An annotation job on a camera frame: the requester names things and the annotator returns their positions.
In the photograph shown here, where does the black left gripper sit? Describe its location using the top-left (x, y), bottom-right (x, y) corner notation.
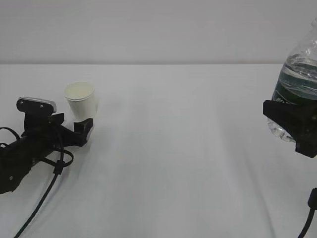
top-left (22, 113), bottom-right (93, 152)

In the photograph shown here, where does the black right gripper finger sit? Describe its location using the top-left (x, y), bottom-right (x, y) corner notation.
top-left (263, 100), bottom-right (317, 158)

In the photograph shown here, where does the white paper cup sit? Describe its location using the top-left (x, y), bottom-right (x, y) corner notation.
top-left (64, 81), bottom-right (97, 121)

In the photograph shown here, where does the clear water bottle green label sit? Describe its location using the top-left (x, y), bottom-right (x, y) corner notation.
top-left (266, 18), bottom-right (317, 143)

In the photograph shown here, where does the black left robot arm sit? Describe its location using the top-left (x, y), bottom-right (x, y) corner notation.
top-left (0, 113), bottom-right (93, 194)

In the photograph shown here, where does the black left camera cable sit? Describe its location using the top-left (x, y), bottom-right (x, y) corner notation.
top-left (0, 123), bottom-right (75, 238)

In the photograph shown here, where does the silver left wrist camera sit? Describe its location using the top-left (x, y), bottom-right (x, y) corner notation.
top-left (16, 97), bottom-right (56, 115)

